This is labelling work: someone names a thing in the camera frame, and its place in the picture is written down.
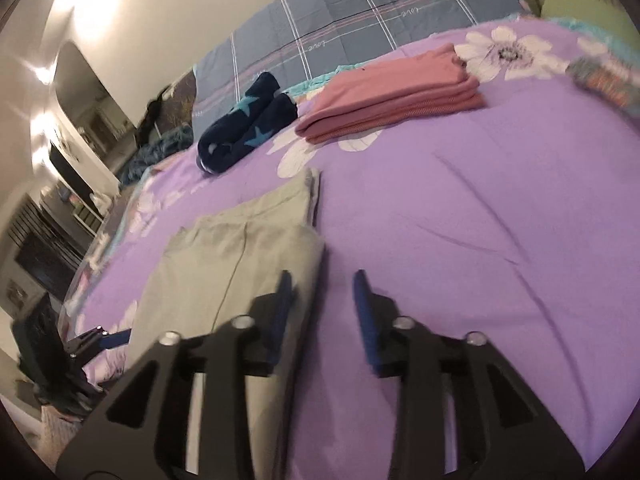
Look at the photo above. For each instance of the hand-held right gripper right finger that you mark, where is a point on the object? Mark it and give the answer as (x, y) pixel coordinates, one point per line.
(364, 310)

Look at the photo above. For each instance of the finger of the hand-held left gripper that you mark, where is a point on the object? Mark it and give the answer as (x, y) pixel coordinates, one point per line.
(107, 340)

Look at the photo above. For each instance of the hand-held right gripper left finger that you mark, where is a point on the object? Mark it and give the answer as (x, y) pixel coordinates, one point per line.
(282, 302)

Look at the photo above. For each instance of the grey beige small pants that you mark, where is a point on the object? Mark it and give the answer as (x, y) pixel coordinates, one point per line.
(220, 260)

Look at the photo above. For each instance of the dark cabinet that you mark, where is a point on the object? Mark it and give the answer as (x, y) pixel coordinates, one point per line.
(50, 255)

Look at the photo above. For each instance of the purple floral bedsheet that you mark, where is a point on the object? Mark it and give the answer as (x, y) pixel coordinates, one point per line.
(450, 220)

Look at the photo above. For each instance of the navy star print garment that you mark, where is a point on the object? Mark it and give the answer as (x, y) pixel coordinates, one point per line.
(240, 130)

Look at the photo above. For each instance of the dark teal knit blanket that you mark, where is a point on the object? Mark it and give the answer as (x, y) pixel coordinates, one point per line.
(160, 152)

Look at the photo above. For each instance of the folded pink garment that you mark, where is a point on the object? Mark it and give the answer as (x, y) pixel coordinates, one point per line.
(390, 95)

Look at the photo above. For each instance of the brown floral cover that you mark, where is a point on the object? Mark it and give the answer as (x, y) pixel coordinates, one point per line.
(182, 97)

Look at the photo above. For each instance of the blue plaid pillow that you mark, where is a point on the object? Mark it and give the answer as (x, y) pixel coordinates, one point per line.
(360, 10)

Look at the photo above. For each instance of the multicolour patterned folded cloth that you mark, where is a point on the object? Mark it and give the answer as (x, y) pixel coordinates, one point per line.
(605, 77)

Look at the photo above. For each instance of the green pillow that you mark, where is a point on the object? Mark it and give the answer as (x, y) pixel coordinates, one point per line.
(585, 10)

